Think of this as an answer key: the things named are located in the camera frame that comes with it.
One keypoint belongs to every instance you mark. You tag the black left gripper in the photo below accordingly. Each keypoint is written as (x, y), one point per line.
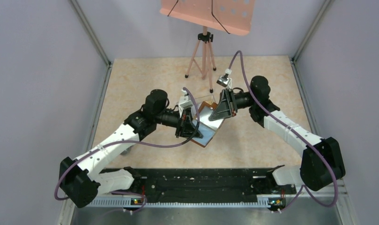
(186, 126)

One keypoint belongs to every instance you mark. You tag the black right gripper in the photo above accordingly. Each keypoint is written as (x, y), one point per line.
(226, 107)

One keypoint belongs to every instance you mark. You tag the brown leather card holder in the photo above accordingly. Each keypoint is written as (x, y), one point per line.
(207, 127)

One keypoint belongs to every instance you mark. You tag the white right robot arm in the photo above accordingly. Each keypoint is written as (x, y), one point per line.
(319, 156)

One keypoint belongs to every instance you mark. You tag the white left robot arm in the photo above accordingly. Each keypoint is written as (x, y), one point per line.
(81, 179)

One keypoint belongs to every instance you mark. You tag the clear plastic card box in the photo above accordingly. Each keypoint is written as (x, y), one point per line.
(208, 99)

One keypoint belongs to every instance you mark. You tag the pink music stand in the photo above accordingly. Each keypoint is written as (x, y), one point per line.
(234, 17)

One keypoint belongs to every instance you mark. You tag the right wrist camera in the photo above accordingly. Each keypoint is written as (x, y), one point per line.
(225, 80)

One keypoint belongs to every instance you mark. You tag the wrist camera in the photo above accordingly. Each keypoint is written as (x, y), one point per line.
(185, 102)
(225, 80)

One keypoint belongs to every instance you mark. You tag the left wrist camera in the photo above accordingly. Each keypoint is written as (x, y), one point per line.
(185, 102)

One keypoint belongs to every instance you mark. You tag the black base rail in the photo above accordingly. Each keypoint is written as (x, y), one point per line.
(222, 185)

